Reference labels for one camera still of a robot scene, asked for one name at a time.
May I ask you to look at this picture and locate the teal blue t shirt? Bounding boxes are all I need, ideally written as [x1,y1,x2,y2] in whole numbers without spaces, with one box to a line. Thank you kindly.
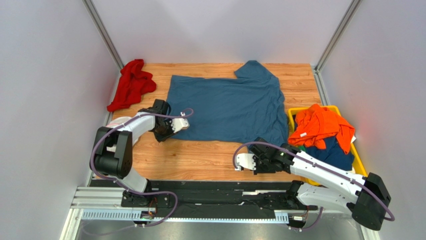
[166,60,289,146]

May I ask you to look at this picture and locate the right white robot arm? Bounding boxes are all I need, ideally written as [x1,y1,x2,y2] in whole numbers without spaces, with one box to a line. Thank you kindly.
[234,138,395,231]

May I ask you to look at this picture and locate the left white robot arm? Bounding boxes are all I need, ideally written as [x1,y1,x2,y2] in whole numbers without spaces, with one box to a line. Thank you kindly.
[89,99,188,207]

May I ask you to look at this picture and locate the white mesh laundry bag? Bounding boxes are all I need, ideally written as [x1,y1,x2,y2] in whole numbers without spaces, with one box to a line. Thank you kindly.
[106,116,132,128]

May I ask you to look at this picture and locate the red t shirt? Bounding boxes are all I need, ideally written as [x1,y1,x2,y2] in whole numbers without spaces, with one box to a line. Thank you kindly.
[106,59,157,113]

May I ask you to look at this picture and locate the orange t shirt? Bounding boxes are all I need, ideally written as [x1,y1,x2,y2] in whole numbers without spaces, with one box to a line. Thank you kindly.
[288,104,355,154]

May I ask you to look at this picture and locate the navy blue t shirt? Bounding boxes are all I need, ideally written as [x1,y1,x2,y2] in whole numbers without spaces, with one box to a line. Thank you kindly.
[305,136,355,171]

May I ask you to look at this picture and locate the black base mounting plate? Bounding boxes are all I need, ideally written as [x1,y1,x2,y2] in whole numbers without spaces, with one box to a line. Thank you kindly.
[121,180,317,220]

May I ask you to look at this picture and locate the yellow plastic bin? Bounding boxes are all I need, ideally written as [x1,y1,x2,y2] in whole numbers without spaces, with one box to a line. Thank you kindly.
[288,105,367,176]

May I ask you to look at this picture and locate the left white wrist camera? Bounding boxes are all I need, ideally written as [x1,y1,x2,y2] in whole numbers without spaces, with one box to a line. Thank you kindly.
[171,112,190,133]

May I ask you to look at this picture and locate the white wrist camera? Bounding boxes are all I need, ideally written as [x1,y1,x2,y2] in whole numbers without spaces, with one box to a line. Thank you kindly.
[171,112,190,133]
[234,153,256,171]

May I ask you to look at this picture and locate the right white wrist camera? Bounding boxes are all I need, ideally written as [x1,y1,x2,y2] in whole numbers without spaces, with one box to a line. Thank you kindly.
[234,153,256,171]

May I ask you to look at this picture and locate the aluminium frame rail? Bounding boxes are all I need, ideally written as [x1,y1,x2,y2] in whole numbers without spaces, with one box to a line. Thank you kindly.
[59,185,380,240]

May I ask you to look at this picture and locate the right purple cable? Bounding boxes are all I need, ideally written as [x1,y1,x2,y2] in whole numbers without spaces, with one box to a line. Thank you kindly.
[232,141,396,232]

